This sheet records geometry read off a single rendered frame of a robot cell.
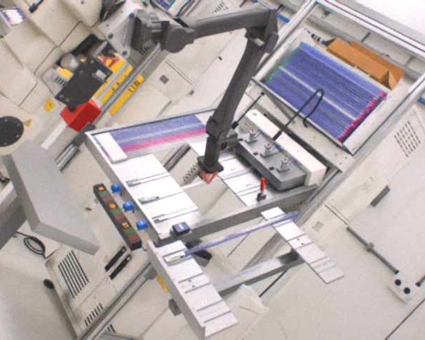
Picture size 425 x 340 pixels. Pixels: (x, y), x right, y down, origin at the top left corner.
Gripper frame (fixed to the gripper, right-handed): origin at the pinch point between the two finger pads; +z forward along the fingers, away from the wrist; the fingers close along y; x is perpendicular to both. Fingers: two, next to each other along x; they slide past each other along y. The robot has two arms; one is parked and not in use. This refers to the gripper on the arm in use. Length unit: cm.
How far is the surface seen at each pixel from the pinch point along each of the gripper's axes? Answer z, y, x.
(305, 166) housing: -7.5, -14.9, -36.1
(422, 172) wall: 58, 12, -183
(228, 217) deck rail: -0.1, -20.9, 4.1
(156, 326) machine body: 47, -21, 30
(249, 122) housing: -5.2, 23.1, -36.1
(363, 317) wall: 127, -25, -119
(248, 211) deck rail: 0.3, -21.0, -4.8
